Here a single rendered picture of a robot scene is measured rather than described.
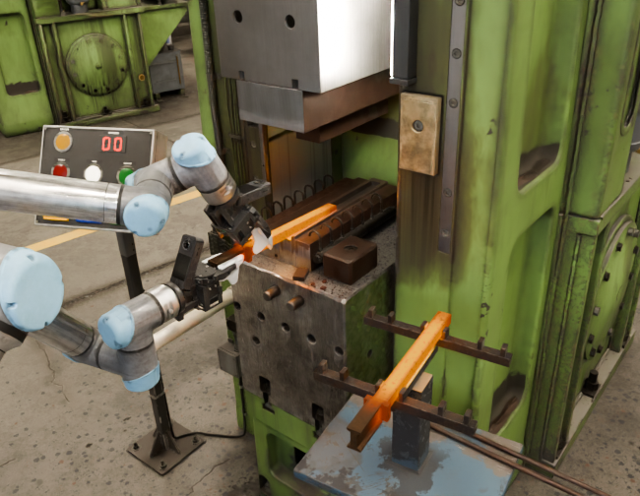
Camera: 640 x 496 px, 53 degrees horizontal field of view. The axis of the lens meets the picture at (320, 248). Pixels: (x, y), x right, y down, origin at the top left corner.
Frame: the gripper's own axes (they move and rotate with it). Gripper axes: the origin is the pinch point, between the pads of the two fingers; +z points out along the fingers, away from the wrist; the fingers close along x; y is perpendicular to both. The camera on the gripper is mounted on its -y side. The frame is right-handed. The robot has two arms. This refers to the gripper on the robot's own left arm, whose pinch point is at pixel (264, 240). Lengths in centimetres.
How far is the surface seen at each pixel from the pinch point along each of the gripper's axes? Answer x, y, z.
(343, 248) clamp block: 14.0, -9.3, 8.9
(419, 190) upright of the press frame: 29.2, -25.0, -0.1
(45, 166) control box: -69, 8, -14
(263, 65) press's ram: -3.3, -25.9, -30.7
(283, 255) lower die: -1.5, -2.9, 10.6
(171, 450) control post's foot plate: -54, 50, 87
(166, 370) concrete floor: -92, 25, 102
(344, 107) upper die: 7.6, -33.3, -13.4
